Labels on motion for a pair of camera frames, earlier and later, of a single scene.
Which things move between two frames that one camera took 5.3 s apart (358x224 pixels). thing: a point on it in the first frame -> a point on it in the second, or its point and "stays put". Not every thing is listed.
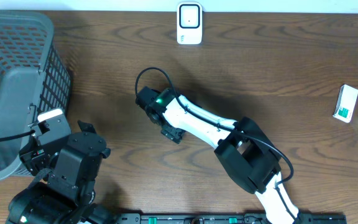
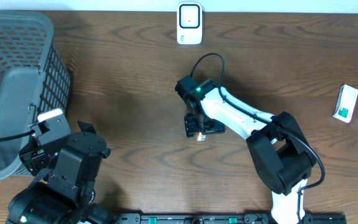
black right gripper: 173,134 -> 191,127
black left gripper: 32,158 stays put
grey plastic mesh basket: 22,74 stays put
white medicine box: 345,103 stays put
